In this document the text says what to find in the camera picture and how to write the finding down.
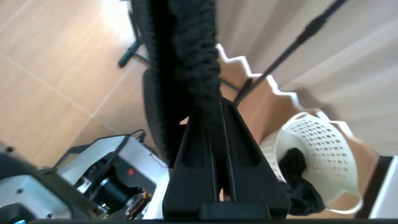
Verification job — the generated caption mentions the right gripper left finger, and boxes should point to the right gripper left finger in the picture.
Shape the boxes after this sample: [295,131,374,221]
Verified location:
[162,107,219,220]

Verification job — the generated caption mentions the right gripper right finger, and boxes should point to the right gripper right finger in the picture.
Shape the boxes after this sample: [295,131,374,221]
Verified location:
[221,98,292,219]

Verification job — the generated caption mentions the black shorts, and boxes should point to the black shorts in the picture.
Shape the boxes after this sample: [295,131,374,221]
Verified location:
[132,0,233,170]

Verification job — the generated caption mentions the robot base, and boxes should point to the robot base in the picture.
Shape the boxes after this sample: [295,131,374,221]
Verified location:
[0,129,170,220]

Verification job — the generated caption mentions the heap of clothes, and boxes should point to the heap of clothes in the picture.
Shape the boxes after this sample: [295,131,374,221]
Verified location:
[278,147,326,217]

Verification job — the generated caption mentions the white laundry basket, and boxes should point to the white laundry basket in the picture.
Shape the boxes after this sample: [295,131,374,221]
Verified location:
[259,111,364,215]

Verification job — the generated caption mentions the black clothes rack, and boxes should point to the black clothes rack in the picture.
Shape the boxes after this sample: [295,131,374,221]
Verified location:
[118,0,348,106]

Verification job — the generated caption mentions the beige curtain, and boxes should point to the beige curtain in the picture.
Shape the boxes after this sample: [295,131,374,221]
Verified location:
[214,0,398,156]

